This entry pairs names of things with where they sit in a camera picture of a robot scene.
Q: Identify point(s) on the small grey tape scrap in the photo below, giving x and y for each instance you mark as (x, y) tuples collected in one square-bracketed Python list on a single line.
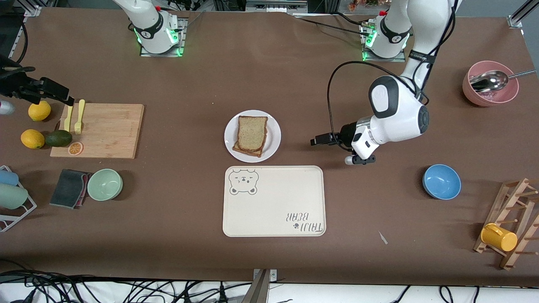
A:
[(382, 237)]

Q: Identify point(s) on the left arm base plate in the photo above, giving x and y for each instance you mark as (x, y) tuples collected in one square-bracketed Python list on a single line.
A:
[(383, 59)]

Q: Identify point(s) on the yellow lemon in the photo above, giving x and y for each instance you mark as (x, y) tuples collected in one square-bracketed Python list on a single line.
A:
[(39, 111), (32, 139)]

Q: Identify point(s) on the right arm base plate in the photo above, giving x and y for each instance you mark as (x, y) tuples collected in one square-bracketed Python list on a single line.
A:
[(160, 54)]

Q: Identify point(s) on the clear ice cubes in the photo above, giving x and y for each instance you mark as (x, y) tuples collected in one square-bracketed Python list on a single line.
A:
[(490, 96)]

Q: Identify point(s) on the yellow cup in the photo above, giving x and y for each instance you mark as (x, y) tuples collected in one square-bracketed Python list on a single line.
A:
[(499, 237)]

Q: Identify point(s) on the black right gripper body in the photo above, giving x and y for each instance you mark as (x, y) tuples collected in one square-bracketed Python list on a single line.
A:
[(17, 87)]

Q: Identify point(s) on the wooden cutting board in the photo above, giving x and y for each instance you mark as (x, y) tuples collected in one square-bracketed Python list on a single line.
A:
[(105, 134)]

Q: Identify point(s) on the pale green cup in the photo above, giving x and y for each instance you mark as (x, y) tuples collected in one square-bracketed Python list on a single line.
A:
[(12, 196)]

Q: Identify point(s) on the sandwich top bread slice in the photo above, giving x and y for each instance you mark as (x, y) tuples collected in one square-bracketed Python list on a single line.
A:
[(252, 132)]

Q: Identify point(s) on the light blue cup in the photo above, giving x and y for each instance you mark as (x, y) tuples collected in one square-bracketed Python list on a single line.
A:
[(8, 177)]

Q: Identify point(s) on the metal spoon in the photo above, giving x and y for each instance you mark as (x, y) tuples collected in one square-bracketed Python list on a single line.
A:
[(490, 81)]

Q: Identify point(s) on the yellow plastic knife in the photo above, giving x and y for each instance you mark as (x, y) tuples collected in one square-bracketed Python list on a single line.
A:
[(68, 118)]

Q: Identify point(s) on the yellow plastic fork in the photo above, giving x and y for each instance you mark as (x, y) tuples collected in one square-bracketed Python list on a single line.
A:
[(79, 115)]

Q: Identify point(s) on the dark grey cloth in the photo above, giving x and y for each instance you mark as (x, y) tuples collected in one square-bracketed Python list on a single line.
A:
[(67, 188)]

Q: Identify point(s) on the wooden peg drying rack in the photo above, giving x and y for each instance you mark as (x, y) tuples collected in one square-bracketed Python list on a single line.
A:
[(516, 198)]

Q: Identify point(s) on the green avocado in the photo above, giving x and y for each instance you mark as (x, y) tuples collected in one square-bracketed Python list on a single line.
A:
[(59, 138)]

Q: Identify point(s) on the blue bowl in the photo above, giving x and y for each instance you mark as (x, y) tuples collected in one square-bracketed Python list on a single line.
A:
[(442, 182)]

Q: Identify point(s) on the orange slice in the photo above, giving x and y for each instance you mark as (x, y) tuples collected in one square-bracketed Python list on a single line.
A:
[(75, 148)]

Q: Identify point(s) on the pale green bowl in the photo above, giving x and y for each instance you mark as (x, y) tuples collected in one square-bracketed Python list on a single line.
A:
[(105, 185)]

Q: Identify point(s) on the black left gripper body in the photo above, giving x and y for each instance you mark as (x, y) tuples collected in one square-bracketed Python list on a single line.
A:
[(346, 132)]

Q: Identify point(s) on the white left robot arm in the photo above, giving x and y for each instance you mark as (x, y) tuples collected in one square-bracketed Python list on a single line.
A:
[(400, 118)]

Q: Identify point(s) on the metal table bracket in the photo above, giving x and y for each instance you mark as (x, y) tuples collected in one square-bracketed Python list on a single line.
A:
[(262, 286)]

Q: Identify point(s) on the pink bowl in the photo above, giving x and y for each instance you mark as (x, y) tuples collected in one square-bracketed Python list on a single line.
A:
[(471, 94)]

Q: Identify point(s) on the white round plate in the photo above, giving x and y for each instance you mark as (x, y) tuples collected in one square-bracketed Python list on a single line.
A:
[(273, 126)]

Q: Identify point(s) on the cream bear print tray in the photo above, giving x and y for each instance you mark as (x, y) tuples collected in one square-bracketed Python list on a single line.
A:
[(273, 202)]

